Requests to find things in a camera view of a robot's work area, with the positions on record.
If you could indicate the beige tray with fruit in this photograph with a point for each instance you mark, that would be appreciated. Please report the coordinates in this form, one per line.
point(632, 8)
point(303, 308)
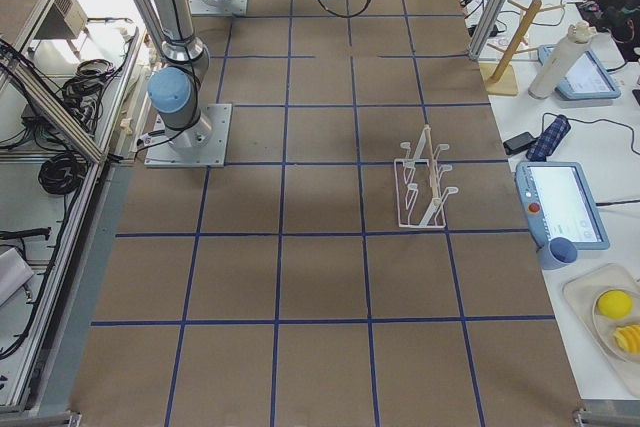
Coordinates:
point(582, 293)

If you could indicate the plaid fabric pouch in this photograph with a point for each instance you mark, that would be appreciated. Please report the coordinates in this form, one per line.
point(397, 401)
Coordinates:
point(549, 140)

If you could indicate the white wire cup rack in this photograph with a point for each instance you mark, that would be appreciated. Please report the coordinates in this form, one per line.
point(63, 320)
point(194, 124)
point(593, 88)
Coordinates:
point(420, 197)

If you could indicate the wooden mug stand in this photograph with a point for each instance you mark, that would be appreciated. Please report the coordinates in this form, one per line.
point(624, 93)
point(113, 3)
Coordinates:
point(499, 78)

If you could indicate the yellow lemon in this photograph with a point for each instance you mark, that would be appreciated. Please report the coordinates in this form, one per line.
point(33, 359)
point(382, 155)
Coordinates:
point(614, 304)

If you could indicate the sliced lemon toy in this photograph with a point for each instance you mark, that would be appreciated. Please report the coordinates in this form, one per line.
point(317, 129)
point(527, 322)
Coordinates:
point(628, 338)

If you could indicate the blue cup on desk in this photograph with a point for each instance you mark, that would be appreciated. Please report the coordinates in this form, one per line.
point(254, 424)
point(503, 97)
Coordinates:
point(557, 253)

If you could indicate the black phone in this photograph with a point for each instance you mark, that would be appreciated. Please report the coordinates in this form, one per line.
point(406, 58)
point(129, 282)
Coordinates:
point(518, 143)

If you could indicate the white cylinder bottle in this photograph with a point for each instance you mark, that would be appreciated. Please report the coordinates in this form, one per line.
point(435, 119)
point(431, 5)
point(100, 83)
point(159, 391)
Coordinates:
point(558, 59)

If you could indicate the blue teach pendant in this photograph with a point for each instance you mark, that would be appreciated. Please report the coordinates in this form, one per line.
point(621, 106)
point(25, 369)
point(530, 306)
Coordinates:
point(586, 79)
point(557, 202)

